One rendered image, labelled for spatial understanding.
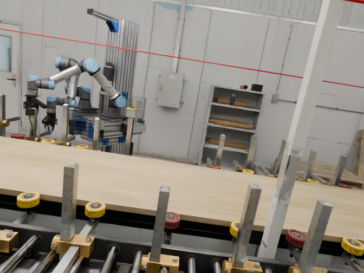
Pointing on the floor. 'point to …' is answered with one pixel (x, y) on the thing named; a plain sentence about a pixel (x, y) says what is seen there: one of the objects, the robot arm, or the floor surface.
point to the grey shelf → (227, 110)
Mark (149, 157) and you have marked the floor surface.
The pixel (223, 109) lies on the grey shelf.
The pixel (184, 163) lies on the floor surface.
